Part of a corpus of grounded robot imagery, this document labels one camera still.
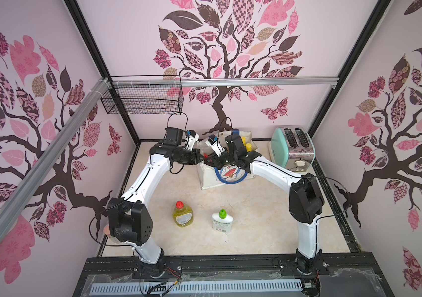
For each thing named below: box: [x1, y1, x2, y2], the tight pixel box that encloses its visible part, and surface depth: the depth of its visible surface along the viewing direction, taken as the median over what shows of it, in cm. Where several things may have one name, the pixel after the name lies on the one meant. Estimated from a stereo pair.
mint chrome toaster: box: [267, 125, 316, 173], surface depth 97 cm
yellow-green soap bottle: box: [173, 200, 194, 228], surface depth 79 cm
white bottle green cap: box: [211, 208, 234, 233], surface depth 74 cm
